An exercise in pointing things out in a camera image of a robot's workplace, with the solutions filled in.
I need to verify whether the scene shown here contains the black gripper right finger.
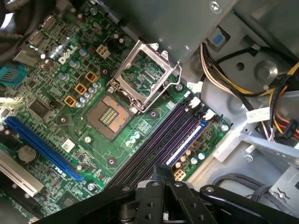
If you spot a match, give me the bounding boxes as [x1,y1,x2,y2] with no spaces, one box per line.
[166,166,288,224]

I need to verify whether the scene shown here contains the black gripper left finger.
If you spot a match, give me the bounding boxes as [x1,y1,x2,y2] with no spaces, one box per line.
[35,164,167,224]

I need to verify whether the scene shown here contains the black RAM slot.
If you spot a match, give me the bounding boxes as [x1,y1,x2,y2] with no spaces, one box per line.
[106,100,191,187]
[153,109,217,178]
[130,108,207,185]
[114,97,202,186]

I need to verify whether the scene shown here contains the white four-pin connector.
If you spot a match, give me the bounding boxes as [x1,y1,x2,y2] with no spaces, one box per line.
[96,44,111,59]
[173,168,187,182]

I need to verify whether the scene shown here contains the green motherboard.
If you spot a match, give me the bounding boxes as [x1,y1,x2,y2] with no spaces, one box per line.
[0,0,233,224]

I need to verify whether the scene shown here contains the CPU socket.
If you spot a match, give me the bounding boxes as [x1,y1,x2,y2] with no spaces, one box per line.
[85,94,132,142]

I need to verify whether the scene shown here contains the grey metal disk cage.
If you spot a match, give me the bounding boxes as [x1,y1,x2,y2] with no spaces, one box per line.
[238,130,299,224]

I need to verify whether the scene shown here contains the black open PC case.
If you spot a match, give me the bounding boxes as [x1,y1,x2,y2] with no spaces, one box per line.
[0,0,299,224]

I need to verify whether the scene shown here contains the blue expansion slot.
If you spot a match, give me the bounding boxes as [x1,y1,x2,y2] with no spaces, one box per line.
[4,116,85,183]

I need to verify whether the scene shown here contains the yellow square inductor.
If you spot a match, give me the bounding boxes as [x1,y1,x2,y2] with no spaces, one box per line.
[74,83,88,96]
[64,95,78,108]
[85,70,99,84]

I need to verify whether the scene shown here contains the white expansion slot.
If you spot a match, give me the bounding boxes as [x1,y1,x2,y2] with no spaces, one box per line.
[0,149,45,197]

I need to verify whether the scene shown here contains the silver coin battery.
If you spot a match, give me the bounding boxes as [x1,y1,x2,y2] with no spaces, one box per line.
[18,145,37,163]

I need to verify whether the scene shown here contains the metal socket cover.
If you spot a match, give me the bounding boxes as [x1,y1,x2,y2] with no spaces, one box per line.
[108,39,179,113]

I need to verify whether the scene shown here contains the small blue plastic tab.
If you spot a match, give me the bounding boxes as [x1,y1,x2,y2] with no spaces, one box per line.
[212,33,224,47]

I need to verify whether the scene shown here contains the grey power supply unit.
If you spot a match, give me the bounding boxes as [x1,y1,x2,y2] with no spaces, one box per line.
[102,0,236,65]

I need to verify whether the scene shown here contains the teal port connector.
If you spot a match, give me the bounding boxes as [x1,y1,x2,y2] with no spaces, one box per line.
[0,63,28,87]

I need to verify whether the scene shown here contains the silver port connector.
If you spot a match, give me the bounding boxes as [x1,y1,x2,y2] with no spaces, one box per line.
[13,44,40,67]
[40,14,58,32]
[27,29,45,47]

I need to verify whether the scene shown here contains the black looped cable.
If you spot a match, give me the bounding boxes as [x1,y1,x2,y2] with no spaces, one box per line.
[213,173,281,211]

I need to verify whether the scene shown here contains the white wire label tag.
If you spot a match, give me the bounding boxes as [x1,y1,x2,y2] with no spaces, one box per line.
[186,81,204,93]
[246,105,282,125]

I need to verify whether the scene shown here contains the red yellow wire bundle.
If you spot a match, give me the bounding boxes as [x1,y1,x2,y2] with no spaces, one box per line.
[268,62,299,141]

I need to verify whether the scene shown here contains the white yellow wire bundle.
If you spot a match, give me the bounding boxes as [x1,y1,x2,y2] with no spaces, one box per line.
[200,43,275,97]

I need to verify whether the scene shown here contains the black braided cable bundle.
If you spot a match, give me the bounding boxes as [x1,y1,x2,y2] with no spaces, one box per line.
[0,0,42,63]

